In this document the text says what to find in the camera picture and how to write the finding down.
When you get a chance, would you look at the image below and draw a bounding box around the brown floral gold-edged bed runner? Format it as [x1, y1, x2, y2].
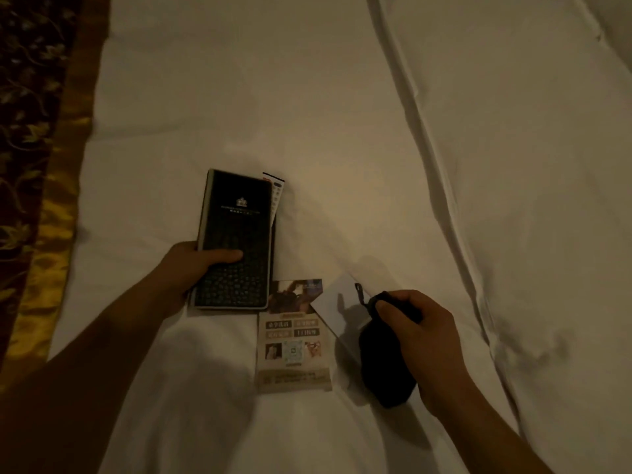
[0, 0, 112, 396]

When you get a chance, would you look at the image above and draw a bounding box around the person's right forearm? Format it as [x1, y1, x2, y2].
[420, 382, 561, 474]

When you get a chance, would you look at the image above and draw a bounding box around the white folded duvet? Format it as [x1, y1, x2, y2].
[364, 0, 632, 474]

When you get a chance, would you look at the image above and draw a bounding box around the plain white card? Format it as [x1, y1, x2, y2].
[311, 273, 368, 342]

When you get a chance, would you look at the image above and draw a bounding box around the person's right hand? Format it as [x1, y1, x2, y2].
[376, 289, 476, 417]

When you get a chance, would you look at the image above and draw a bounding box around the person's left hand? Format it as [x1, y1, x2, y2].
[157, 240, 244, 312]

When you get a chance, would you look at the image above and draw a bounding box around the white bed sheet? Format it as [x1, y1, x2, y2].
[48, 0, 524, 474]

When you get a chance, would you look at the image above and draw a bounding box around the printed photo sign card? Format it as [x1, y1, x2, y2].
[256, 278, 333, 394]

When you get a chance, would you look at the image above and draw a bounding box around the black leather folder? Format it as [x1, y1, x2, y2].
[192, 168, 278, 311]

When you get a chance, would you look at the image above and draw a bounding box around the black drawstring pouch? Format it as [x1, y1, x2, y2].
[354, 283, 423, 409]

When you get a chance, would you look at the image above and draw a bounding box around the person's left forearm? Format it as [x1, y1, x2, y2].
[0, 274, 172, 474]

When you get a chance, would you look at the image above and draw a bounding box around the white striped leaflet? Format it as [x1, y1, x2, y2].
[261, 171, 286, 228]

